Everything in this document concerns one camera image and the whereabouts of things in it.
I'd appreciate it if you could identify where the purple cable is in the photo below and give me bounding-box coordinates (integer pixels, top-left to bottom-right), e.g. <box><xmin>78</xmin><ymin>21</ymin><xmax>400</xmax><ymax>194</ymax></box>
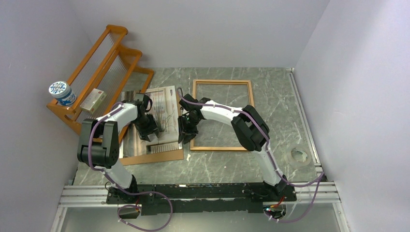
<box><xmin>176</xmin><ymin>88</ymin><xmax>325</xmax><ymax>224</ymax></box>
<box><xmin>87</xmin><ymin>101</ymin><xmax>174</xmax><ymax>232</ymax></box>

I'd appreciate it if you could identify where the wooden picture frame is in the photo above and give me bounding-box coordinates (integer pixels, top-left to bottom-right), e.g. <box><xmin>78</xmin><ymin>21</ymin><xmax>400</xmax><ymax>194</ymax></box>
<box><xmin>190</xmin><ymin>79</ymin><xmax>256</xmax><ymax>152</ymax></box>

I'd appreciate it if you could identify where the white red small box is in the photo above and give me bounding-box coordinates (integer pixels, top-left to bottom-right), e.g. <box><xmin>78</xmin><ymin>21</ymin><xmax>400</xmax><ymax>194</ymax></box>
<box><xmin>80</xmin><ymin>88</ymin><xmax>106</xmax><ymax>115</ymax></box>

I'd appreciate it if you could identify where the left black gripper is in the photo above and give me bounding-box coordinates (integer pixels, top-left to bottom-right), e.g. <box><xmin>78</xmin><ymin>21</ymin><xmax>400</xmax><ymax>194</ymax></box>
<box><xmin>133</xmin><ymin>113</ymin><xmax>159</xmax><ymax>142</ymax></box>

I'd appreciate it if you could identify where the clear tape roll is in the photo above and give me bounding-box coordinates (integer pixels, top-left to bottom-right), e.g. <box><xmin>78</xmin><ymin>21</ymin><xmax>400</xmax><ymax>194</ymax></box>
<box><xmin>285</xmin><ymin>145</ymin><xmax>312</xmax><ymax>168</ymax></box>

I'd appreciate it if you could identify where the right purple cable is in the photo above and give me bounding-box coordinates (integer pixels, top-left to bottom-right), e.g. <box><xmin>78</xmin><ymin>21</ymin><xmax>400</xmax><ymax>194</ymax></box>
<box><xmin>176</xmin><ymin>88</ymin><xmax>325</xmax><ymax>224</ymax></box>

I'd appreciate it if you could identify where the aluminium extrusion rail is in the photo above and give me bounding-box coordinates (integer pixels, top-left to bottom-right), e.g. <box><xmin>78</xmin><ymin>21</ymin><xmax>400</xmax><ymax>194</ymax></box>
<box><xmin>51</xmin><ymin>182</ymin><xmax>350</xmax><ymax>232</ymax></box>

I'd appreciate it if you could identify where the orange wooden shelf rack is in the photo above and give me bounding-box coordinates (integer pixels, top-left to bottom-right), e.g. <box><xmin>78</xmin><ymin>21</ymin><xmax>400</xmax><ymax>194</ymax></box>
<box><xmin>47</xmin><ymin>25</ymin><xmax>155</xmax><ymax>134</ymax></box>

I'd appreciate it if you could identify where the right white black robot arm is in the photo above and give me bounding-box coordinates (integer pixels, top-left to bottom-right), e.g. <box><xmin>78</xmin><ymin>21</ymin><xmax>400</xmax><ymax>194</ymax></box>
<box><xmin>178</xmin><ymin>94</ymin><xmax>296</xmax><ymax>202</ymax></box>

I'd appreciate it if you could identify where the plant photo print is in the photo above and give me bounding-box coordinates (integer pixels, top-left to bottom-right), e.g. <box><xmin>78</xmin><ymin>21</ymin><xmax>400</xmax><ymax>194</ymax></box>
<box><xmin>120</xmin><ymin>86</ymin><xmax>183</xmax><ymax>161</ymax></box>

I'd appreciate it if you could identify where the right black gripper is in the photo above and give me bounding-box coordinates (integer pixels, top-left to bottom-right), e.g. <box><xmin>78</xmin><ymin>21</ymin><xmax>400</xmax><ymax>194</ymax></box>
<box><xmin>178</xmin><ymin>115</ymin><xmax>201</xmax><ymax>144</ymax></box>

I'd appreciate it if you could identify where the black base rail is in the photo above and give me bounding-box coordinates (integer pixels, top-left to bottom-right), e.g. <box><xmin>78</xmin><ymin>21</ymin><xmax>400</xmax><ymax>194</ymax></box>
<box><xmin>106</xmin><ymin>182</ymin><xmax>287</xmax><ymax>216</ymax></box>

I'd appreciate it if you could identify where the brown backing board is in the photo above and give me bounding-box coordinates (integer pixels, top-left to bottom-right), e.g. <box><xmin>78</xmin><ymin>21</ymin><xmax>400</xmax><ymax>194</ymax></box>
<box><xmin>119</xmin><ymin>90</ymin><xmax>183</xmax><ymax>166</ymax></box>

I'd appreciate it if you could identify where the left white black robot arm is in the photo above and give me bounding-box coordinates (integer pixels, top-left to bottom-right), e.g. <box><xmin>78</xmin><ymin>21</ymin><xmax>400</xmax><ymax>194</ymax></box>
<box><xmin>77</xmin><ymin>94</ymin><xmax>159</xmax><ymax>203</ymax></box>

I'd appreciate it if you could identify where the blue white round tin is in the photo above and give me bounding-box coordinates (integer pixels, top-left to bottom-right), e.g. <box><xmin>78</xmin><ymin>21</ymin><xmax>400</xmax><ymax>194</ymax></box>
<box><xmin>48</xmin><ymin>81</ymin><xmax>77</xmax><ymax>106</ymax></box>

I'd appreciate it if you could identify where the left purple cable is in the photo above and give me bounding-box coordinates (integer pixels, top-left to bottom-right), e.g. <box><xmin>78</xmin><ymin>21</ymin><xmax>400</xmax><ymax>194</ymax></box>
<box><xmin>87</xmin><ymin>101</ymin><xmax>174</xmax><ymax>232</ymax></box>

